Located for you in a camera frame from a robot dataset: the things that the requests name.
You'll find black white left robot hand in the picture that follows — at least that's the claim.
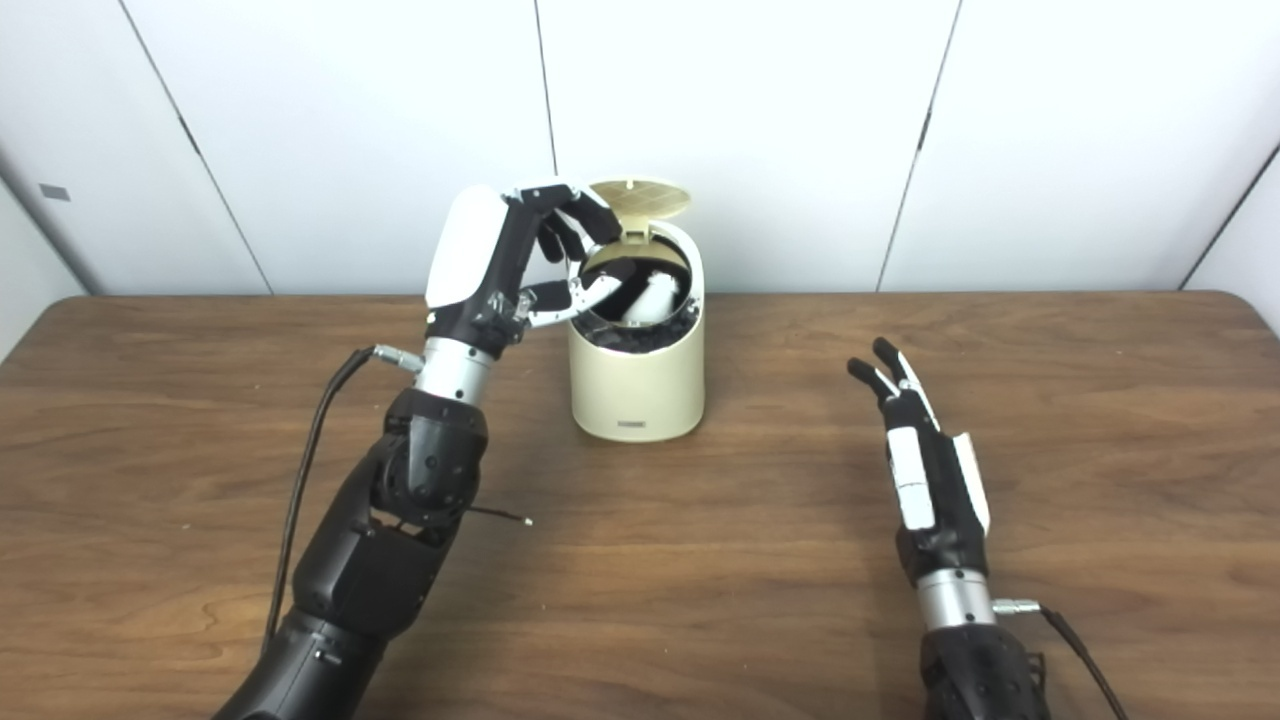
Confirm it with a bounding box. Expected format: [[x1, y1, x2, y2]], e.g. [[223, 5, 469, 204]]
[[424, 178, 623, 359]]

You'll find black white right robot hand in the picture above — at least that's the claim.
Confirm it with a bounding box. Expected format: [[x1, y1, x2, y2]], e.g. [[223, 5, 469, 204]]
[[847, 337, 992, 586]]

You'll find round cream bin lid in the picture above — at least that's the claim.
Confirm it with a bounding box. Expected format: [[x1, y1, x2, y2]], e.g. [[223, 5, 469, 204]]
[[588, 178, 693, 239]]

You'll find small white plastic bottle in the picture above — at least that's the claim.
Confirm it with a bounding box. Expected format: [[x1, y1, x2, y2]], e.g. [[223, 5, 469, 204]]
[[622, 268, 683, 326]]

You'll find cream-colored bin body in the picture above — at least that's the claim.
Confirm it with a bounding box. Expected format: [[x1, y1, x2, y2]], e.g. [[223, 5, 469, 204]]
[[567, 218, 706, 442]]

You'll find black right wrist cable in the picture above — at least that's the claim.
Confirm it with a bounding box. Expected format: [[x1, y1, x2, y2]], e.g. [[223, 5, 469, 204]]
[[993, 598, 1129, 720]]

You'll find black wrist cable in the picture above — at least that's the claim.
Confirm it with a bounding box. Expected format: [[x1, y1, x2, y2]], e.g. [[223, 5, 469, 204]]
[[262, 344, 423, 651], [993, 598, 1129, 720]]

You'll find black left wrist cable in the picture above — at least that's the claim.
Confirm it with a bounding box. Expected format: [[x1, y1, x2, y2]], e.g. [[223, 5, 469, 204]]
[[262, 344, 423, 651]]

